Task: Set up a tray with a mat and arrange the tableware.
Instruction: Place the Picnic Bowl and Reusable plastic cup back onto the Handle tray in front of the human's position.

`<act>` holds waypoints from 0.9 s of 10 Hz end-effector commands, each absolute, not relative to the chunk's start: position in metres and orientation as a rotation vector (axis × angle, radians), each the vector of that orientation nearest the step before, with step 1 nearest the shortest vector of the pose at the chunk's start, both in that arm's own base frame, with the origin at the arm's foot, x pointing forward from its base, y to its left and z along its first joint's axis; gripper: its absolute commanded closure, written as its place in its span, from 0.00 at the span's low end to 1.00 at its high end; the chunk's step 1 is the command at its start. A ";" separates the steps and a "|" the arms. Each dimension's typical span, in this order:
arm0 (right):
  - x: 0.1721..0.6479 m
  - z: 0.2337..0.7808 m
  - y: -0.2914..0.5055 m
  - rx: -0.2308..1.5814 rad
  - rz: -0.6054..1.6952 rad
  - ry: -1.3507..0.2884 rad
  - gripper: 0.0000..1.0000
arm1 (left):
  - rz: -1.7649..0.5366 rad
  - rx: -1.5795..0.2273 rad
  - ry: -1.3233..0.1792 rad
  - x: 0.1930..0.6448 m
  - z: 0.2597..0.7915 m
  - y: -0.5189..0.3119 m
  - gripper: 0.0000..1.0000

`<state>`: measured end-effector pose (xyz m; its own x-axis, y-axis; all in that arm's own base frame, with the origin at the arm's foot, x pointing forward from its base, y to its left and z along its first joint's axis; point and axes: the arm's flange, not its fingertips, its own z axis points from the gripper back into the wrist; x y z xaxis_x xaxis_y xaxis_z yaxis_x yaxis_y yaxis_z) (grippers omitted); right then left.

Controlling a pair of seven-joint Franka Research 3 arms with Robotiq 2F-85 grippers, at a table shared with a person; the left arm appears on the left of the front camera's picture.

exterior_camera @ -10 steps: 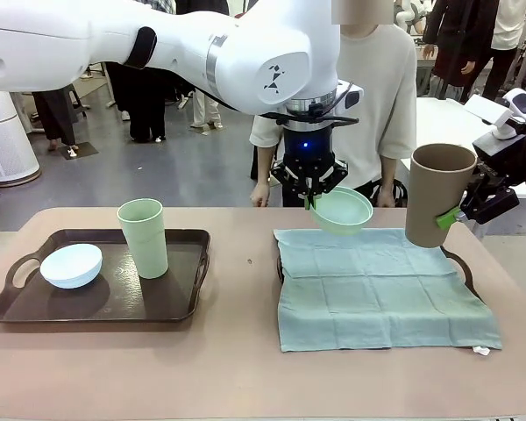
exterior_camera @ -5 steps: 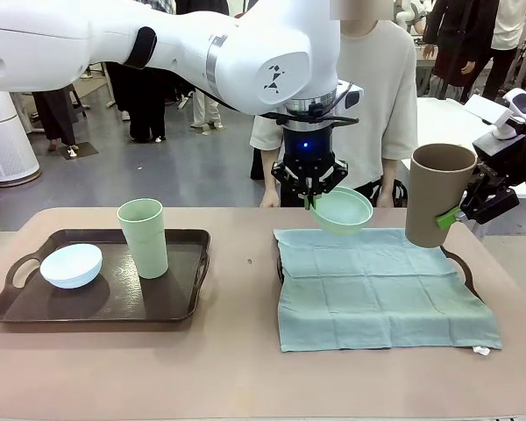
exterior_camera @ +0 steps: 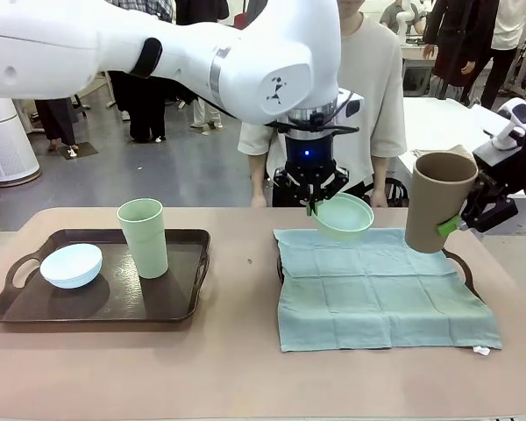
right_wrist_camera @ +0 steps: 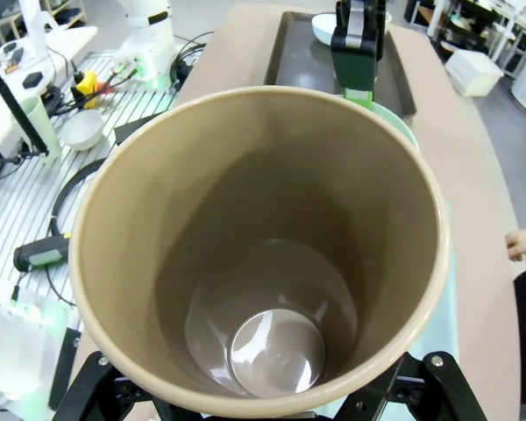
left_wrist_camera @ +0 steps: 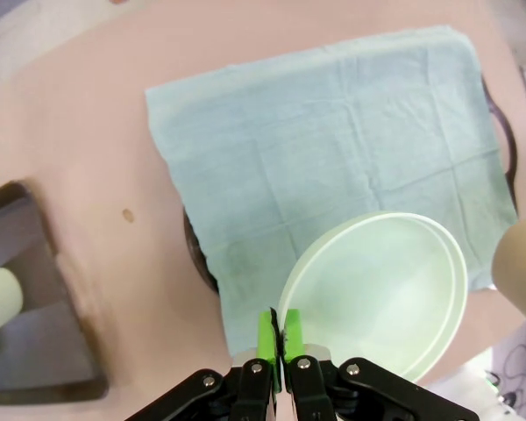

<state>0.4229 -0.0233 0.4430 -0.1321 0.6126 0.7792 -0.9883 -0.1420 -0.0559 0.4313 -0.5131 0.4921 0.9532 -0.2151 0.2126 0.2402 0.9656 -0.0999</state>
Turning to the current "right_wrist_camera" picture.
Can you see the black green handheld controller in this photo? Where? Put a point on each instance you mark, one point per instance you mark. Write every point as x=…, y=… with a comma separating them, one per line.
x=41, y=253

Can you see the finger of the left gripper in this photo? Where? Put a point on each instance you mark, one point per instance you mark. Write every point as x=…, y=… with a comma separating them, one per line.
x=380, y=30
x=355, y=66

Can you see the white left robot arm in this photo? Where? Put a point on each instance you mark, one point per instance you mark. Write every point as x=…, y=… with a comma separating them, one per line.
x=151, y=39

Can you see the white side table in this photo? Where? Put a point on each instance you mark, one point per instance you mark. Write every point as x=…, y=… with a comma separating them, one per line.
x=9, y=105

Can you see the white storage box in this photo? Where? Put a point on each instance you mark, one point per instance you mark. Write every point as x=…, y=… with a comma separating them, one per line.
x=473, y=72

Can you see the yellow emergency stop button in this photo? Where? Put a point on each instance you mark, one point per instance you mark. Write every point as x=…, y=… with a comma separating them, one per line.
x=87, y=85

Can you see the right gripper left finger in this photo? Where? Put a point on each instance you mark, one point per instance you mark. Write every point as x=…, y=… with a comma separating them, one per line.
x=101, y=394

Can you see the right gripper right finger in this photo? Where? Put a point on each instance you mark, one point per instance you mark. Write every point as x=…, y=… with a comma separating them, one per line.
x=429, y=390

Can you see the brown tall cup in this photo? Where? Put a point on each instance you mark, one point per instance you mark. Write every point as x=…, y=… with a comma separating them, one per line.
x=263, y=197

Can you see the teal cloth mat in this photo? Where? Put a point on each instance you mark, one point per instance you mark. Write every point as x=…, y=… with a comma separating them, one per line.
x=451, y=280

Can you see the pale green bowl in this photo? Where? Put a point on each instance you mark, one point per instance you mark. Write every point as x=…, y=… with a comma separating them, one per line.
x=399, y=125

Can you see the light blue bowl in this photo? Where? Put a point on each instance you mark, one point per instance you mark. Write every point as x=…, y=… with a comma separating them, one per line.
x=322, y=26

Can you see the white bowl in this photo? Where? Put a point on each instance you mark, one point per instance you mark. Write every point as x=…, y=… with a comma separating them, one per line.
x=83, y=129

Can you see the white plastic bag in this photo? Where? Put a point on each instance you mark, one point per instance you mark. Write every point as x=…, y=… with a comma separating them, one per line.
x=17, y=346

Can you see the black stand pole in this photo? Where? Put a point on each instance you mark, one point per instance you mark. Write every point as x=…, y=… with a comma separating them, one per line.
x=13, y=101

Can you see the pale green tall cup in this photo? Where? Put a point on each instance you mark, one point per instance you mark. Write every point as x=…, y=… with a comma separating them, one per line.
x=44, y=127

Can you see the dark brown plastic tray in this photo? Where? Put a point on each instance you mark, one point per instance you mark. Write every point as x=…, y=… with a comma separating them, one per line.
x=298, y=57

